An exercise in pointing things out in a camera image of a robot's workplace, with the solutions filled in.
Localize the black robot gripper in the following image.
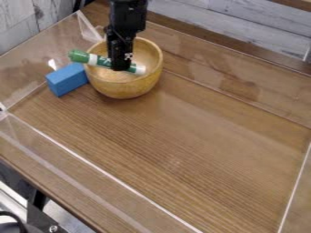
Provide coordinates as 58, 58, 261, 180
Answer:
104, 0, 148, 71

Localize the green white dry-erase marker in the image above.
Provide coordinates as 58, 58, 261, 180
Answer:
68, 49, 146, 76

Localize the brown wooden bowl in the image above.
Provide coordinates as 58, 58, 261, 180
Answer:
84, 37, 164, 99

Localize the blue rectangular block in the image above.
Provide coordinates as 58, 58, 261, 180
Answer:
46, 63, 88, 97

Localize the black table leg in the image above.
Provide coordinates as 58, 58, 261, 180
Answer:
32, 190, 46, 211

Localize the clear acrylic corner bracket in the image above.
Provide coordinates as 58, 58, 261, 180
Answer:
76, 11, 105, 43

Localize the clear acrylic tray wall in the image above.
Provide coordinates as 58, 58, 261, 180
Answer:
0, 110, 202, 233

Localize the black cable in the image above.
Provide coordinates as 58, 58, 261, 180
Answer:
0, 211, 28, 233

